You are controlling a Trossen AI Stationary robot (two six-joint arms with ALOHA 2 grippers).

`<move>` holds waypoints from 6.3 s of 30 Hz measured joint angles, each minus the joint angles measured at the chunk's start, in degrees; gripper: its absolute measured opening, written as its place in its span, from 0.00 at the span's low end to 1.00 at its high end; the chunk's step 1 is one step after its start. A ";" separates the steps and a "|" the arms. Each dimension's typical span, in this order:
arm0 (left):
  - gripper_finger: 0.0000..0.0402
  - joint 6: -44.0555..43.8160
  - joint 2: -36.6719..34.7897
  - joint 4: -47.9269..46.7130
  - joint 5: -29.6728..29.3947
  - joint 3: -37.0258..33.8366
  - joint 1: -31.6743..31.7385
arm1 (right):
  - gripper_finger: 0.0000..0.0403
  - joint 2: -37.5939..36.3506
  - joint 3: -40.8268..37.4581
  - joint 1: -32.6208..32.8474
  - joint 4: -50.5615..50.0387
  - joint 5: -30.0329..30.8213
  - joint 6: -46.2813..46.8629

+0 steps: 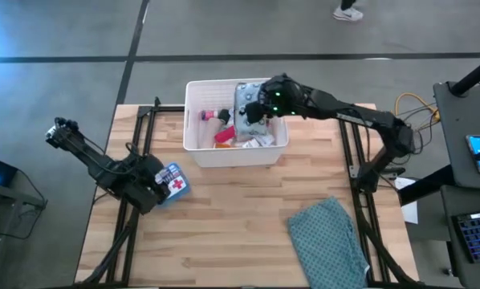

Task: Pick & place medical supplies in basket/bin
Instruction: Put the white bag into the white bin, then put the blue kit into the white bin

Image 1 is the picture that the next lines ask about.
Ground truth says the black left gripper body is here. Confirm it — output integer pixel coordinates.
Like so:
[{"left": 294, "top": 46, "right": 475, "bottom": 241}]
[{"left": 118, "top": 153, "right": 171, "bottom": 215}]

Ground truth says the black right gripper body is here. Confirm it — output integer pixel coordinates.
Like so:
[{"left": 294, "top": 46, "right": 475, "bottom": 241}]
[{"left": 259, "top": 72, "right": 306, "bottom": 119}]

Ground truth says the white blue-patterned pouch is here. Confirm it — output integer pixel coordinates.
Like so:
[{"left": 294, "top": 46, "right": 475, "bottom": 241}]
[{"left": 233, "top": 81, "right": 272, "bottom": 140}]

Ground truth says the blue first aid kit box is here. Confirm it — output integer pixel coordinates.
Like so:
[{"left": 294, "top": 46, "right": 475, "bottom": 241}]
[{"left": 154, "top": 161, "right": 192, "bottom": 206}]

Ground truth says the red mesh bandage roll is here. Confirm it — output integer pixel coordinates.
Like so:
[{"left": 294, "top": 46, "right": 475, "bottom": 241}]
[{"left": 214, "top": 124, "right": 237, "bottom": 145}]

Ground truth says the beige elastic bandage roll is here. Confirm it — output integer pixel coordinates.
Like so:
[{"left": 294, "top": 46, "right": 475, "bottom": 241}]
[{"left": 197, "top": 117, "right": 222, "bottom": 150}]

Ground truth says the white perforated plastic basket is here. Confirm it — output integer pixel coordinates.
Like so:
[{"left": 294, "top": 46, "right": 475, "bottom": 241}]
[{"left": 182, "top": 77, "right": 291, "bottom": 169}]

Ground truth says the person's shoe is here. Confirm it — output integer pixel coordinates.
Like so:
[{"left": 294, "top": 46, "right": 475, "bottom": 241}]
[{"left": 332, "top": 5, "right": 364, "bottom": 22}]

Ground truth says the teal patterned cloth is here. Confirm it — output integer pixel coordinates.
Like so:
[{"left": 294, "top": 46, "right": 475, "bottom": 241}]
[{"left": 286, "top": 196, "right": 371, "bottom": 289}]

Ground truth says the white paper sheet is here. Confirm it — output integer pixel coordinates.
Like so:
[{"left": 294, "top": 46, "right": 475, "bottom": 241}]
[{"left": 393, "top": 176, "right": 420, "bottom": 226}]

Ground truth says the grey side desk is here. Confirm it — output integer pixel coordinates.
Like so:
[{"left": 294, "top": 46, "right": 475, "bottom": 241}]
[{"left": 432, "top": 79, "right": 480, "bottom": 289}]

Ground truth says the black slanted pole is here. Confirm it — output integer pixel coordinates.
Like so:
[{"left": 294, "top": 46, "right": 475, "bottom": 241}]
[{"left": 449, "top": 51, "right": 480, "bottom": 98}]

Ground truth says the backlit black keyboard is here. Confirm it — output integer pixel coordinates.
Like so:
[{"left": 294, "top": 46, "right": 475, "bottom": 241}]
[{"left": 451, "top": 209, "right": 480, "bottom": 264}]

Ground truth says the black metal table frame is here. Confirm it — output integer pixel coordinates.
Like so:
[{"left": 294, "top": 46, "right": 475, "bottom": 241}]
[{"left": 78, "top": 96, "right": 421, "bottom": 288}]

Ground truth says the yellow cable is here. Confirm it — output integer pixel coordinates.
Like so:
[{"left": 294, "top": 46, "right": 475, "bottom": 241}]
[{"left": 393, "top": 92, "right": 441, "bottom": 126}]

